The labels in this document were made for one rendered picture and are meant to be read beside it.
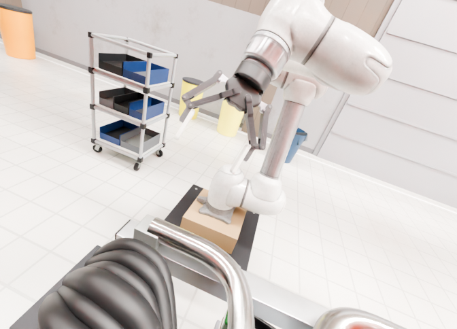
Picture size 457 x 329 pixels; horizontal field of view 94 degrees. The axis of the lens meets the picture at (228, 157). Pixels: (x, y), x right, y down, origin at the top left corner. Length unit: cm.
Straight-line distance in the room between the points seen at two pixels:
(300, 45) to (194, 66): 334
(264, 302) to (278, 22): 46
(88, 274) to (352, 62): 50
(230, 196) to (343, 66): 78
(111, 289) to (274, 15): 48
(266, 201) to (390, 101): 289
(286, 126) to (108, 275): 93
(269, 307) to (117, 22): 445
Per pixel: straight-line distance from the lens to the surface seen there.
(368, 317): 32
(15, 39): 519
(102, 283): 20
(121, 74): 192
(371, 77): 53
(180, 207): 134
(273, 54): 46
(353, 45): 51
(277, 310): 30
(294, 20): 49
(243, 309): 25
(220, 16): 367
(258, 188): 107
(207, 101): 45
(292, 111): 104
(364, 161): 390
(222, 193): 108
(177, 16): 393
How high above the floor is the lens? 122
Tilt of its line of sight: 28 degrees down
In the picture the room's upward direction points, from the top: 18 degrees clockwise
